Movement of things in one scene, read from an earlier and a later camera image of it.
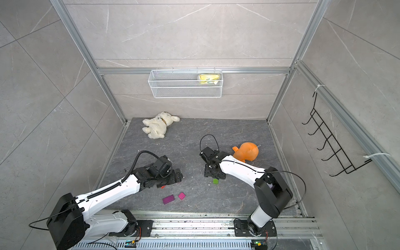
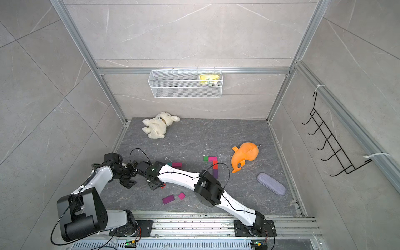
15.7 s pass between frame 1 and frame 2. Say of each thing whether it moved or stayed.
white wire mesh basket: stayed
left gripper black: moved
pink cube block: stayed
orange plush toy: stayed
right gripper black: moved
